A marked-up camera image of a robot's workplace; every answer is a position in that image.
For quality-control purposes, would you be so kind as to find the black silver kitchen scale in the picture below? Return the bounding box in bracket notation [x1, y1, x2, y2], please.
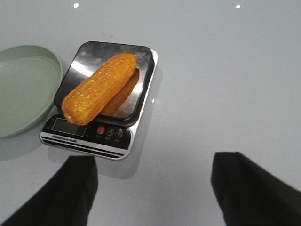
[40, 41, 158, 160]

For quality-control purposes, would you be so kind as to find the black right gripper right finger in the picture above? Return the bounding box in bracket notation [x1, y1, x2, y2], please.
[211, 152, 301, 226]

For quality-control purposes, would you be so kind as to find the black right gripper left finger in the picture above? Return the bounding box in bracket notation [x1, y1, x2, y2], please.
[3, 156, 98, 226]

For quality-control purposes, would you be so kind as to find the light green plate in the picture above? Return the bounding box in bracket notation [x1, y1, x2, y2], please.
[0, 45, 63, 138]

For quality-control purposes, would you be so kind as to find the orange corn cob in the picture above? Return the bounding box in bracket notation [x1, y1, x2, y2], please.
[62, 53, 136, 125]

